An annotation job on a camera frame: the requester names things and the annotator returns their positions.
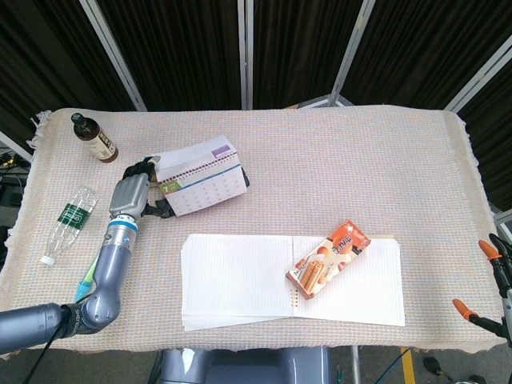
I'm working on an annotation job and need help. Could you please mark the open lined notebook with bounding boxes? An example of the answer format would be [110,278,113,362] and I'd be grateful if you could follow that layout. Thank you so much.
[180,233,406,332]

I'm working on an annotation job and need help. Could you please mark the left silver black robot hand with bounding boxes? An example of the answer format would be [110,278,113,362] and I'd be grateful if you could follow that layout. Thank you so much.
[108,155,177,220]

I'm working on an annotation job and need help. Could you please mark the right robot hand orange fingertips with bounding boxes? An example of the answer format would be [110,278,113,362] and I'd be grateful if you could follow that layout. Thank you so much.
[451,234,512,348]

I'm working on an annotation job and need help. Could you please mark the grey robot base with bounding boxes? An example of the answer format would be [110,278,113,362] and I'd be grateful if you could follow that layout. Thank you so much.
[158,346,334,384]

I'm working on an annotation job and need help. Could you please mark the blue floor cable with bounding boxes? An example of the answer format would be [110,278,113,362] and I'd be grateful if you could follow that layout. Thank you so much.
[382,346,412,384]

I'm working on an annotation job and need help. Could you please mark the brown glass bottle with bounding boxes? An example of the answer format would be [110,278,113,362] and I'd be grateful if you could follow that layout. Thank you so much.
[70,112,119,163]

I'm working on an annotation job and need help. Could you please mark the tangled cables on floor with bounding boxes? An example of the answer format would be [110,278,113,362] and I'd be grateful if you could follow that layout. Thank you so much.
[0,147,30,209]

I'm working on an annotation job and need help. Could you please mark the orange biscuit snack box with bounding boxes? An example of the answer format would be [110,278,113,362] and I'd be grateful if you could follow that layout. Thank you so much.
[286,218,372,301]

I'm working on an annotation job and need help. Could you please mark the metal table leg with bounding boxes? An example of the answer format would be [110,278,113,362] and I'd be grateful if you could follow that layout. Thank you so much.
[350,346,362,384]

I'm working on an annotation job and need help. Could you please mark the pink woven tablecloth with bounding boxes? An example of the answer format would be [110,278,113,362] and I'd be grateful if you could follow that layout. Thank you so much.
[0,106,507,355]

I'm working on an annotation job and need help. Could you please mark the black folding screen silver frame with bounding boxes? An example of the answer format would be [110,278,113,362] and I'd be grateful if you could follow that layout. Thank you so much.
[0,0,512,225]

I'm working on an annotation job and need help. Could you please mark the clear plastic water bottle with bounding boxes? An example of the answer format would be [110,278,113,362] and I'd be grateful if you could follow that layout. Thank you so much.
[39,186,100,267]

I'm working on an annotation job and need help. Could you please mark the spiral desk calendar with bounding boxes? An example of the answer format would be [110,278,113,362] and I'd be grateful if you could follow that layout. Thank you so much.
[154,135,248,218]

